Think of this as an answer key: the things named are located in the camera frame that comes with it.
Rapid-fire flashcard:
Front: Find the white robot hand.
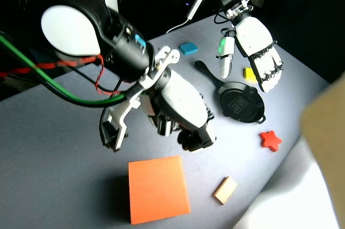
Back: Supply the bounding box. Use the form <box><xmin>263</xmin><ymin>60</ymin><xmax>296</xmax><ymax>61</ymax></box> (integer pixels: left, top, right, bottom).
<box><xmin>217</xmin><ymin>16</ymin><xmax>284</xmax><ymax>94</ymax></box>
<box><xmin>147</xmin><ymin>68</ymin><xmax>218</xmax><ymax>152</ymax></box>

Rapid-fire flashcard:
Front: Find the black cast iron skillet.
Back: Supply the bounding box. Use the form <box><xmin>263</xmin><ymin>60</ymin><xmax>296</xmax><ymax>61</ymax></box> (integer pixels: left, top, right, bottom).
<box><xmin>194</xmin><ymin>60</ymin><xmax>267</xmax><ymax>124</ymax></box>

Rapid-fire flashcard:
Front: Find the yellow block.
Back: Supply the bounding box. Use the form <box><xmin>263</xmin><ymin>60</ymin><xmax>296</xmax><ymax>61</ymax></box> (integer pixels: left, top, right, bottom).
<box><xmin>243</xmin><ymin>67</ymin><xmax>258</xmax><ymax>84</ymax></box>

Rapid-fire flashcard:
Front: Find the blue rectangular block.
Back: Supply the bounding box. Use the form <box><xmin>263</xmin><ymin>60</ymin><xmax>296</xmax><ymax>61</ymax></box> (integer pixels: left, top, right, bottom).
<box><xmin>179</xmin><ymin>41</ymin><xmax>199</xmax><ymax>56</ymax></box>

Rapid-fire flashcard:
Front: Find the orange cube block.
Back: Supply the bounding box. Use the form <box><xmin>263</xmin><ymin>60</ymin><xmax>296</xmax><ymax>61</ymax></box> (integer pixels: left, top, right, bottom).
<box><xmin>128</xmin><ymin>155</ymin><xmax>191</xmax><ymax>225</ymax></box>

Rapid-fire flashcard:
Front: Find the red star block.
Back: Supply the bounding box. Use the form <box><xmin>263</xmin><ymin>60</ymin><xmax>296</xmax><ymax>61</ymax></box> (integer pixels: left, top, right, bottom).
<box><xmin>259</xmin><ymin>130</ymin><xmax>283</xmax><ymax>152</ymax></box>

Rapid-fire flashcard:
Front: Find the tan wooden rectangular block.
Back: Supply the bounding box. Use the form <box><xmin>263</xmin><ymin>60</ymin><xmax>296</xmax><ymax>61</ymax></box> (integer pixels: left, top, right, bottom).
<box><xmin>212</xmin><ymin>176</ymin><xmax>238</xmax><ymax>205</ymax></box>

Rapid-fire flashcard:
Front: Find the grey table cloth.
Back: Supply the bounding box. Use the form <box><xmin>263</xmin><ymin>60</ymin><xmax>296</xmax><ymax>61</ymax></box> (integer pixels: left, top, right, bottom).
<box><xmin>0</xmin><ymin>15</ymin><xmax>331</xmax><ymax>229</ymax></box>

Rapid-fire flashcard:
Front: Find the white cable adapter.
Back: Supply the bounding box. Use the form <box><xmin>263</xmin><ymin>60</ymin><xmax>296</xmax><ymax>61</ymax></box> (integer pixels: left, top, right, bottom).
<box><xmin>165</xmin><ymin>0</ymin><xmax>210</xmax><ymax>34</ymax></box>

